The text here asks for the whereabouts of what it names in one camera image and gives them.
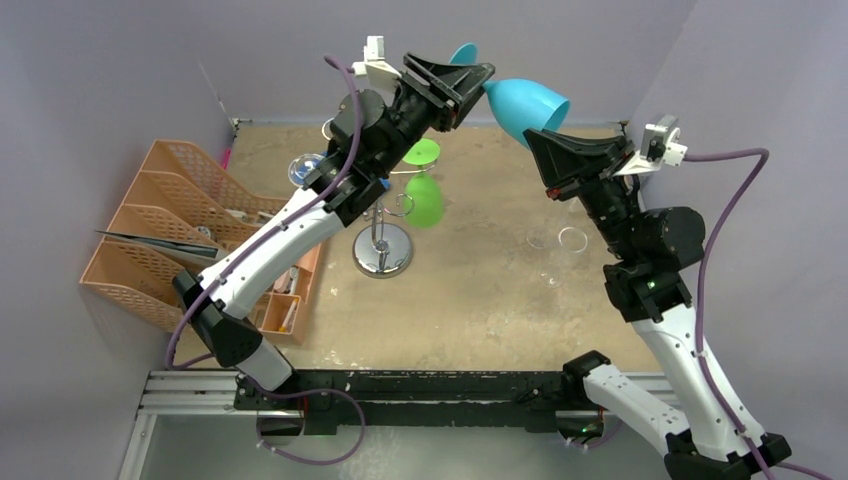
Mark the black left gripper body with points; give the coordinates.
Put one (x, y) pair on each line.
(417, 110)

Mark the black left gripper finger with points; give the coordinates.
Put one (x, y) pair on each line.
(433, 73)
(454, 105)

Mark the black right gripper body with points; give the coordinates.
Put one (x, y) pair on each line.
(586, 172)

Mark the blue plastic wine glass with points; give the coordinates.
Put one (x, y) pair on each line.
(518, 103)

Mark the green plastic wine glass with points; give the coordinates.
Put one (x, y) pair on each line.
(423, 201)

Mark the clear wine glass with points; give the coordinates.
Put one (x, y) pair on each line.
(569, 238)
(300, 167)
(554, 271)

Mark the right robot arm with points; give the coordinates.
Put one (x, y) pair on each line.
(709, 434)

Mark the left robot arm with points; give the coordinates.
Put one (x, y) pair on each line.
(368, 138)

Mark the blue square mat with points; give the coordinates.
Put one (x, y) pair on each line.
(384, 182)

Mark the orange plastic desk organizer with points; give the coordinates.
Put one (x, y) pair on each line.
(179, 194)

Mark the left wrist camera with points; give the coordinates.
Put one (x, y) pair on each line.
(374, 68)

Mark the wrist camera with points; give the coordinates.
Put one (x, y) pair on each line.
(660, 146)
(374, 68)

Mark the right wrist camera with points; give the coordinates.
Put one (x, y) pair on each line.
(660, 146)

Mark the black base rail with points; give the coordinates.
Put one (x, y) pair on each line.
(536, 401)

